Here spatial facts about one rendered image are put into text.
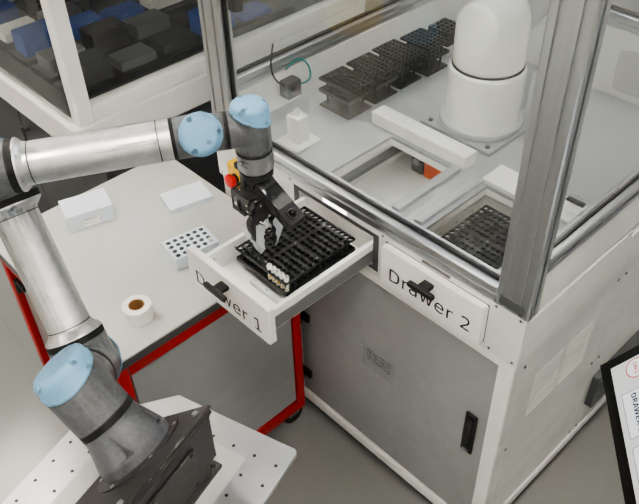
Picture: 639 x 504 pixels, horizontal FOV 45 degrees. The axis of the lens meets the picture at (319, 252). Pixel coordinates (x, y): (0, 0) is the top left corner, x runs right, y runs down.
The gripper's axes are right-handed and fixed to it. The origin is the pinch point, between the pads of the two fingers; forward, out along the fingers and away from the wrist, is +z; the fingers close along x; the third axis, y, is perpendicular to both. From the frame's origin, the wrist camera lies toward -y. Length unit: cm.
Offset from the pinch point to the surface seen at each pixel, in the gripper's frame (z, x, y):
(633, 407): -3, -14, -78
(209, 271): 6.5, 10.8, 9.0
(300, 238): 7.5, -12.0, 3.5
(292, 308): 10.7, 2.8, -9.7
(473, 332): 12.9, -21.1, -41.1
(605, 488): 98, -66, -67
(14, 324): 97, 29, 123
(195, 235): 17.7, -1.3, 32.9
